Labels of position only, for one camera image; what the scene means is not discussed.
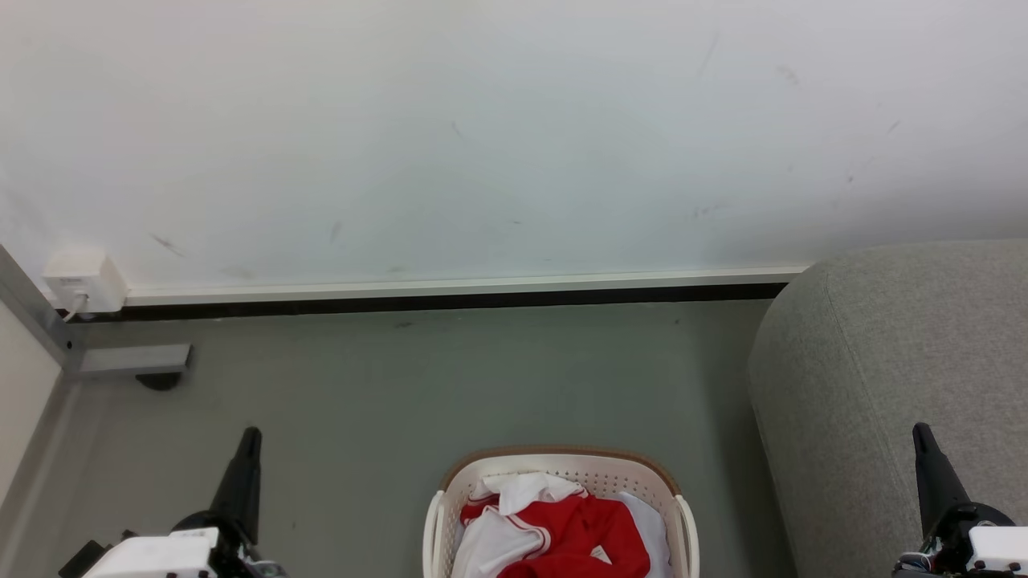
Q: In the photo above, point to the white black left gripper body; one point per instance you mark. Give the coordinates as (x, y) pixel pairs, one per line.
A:
(169, 555)

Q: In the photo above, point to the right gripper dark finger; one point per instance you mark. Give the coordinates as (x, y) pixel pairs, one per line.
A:
(936, 490)

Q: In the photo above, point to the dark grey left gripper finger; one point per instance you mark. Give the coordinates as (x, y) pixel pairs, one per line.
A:
(241, 490)

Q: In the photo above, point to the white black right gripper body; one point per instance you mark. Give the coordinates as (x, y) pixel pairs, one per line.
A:
(992, 550)

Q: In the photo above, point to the red white sports jersey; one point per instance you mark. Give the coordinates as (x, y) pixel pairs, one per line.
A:
(590, 530)

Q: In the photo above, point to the cream perforated laundry basket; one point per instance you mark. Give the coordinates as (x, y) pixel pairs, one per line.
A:
(562, 464)

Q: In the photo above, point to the grey fabric sofa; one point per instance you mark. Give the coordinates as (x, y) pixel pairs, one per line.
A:
(883, 361)

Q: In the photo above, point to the black baseboard strip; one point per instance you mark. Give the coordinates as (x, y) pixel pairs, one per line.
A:
(442, 303)

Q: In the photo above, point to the plain white garment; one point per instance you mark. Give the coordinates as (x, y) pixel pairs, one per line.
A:
(652, 534)

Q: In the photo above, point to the white baseboard trim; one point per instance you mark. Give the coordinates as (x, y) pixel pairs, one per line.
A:
(482, 285)

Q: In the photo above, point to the black round frame foot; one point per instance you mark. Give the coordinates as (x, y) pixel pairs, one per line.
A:
(158, 380)

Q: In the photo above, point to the grey metal frame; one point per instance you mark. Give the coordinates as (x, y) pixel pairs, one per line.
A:
(132, 360)

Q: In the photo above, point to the white wall power adapter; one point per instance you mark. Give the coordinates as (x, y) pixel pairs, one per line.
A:
(84, 277)

